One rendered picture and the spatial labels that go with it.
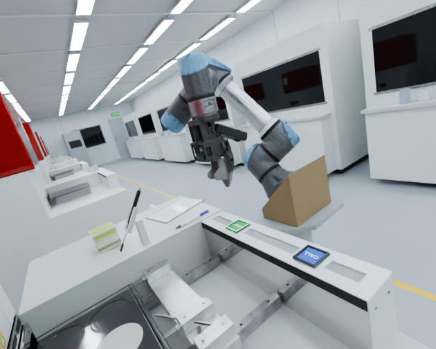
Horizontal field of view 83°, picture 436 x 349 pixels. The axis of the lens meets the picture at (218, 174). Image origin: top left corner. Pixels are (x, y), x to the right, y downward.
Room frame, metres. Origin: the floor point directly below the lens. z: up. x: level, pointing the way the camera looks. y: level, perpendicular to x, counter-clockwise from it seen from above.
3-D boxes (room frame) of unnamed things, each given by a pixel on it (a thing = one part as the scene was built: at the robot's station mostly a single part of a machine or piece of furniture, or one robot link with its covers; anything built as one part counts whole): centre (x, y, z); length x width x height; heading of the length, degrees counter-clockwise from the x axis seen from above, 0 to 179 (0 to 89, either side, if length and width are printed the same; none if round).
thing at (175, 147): (7.97, 0.78, 1.00); 1.80 x 1.08 x 2.00; 31
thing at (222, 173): (0.67, -0.01, 1.14); 0.06 x 0.03 x 0.09; 121
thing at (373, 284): (0.58, -0.09, 0.89); 0.55 x 0.09 x 0.14; 31
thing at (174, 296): (0.53, 0.17, 0.87); 0.36 x 0.08 x 0.03; 31
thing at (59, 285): (0.83, 0.38, 0.89); 0.62 x 0.35 x 0.14; 121
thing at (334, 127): (4.20, -1.50, 1.00); 1.80 x 1.08 x 2.00; 31
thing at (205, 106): (0.68, -0.01, 1.33); 0.08 x 0.08 x 0.05
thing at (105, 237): (0.78, 0.42, 1.00); 0.07 x 0.07 x 0.07; 35
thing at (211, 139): (0.68, 0.00, 1.25); 0.09 x 0.08 x 0.12; 121
